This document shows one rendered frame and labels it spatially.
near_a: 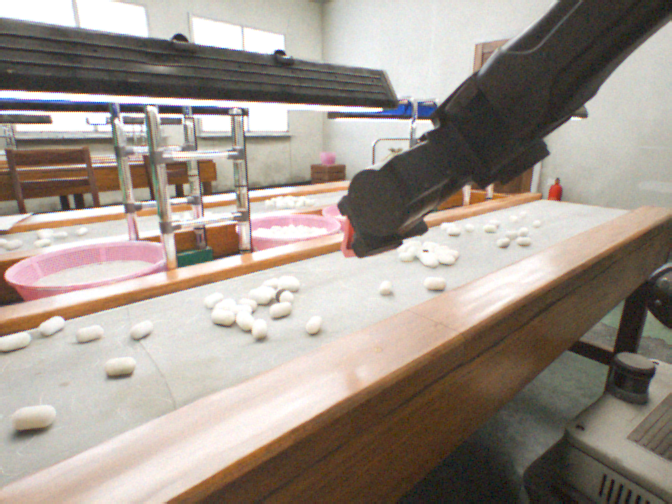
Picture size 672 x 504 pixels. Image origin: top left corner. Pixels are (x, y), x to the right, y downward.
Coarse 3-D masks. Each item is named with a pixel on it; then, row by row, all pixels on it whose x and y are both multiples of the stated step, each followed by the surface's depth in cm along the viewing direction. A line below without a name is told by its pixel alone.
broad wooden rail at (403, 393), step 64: (576, 256) 78; (640, 256) 103; (384, 320) 52; (448, 320) 52; (512, 320) 57; (576, 320) 78; (256, 384) 39; (320, 384) 39; (384, 384) 39; (448, 384) 48; (512, 384) 63; (128, 448) 31; (192, 448) 31; (256, 448) 31; (320, 448) 35; (384, 448) 42; (448, 448) 53
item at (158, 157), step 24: (192, 48) 50; (144, 120) 64; (240, 120) 73; (240, 144) 74; (240, 168) 75; (168, 192) 68; (240, 192) 77; (168, 216) 69; (216, 216) 75; (240, 216) 78; (168, 240) 70; (240, 240) 80; (168, 264) 71
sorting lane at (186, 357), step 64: (320, 256) 86; (384, 256) 86; (512, 256) 86; (128, 320) 57; (192, 320) 57; (0, 384) 43; (64, 384) 43; (128, 384) 43; (192, 384) 43; (0, 448) 34; (64, 448) 34
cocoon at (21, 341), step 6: (6, 336) 49; (12, 336) 49; (18, 336) 49; (24, 336) 50; (0, 342) 48; (6, 342) 48; (12, 342) 49; (18, 342) 49; (24, 342) 49; (0, 348) 48; (6, 348) 48; (12, 348) 49
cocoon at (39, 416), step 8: (24, 408) 36; (32, 408) 36; (40, 408) 36; (48, 408) 36; (16, 416) 36; (24, 416) 36; (32, 416) 36; (40, 416) 36; (48, 416) 36; (16, 424) 35; (24, 424) 36; (32, 424) 36; (40, 424) 36; (48, 424) 36
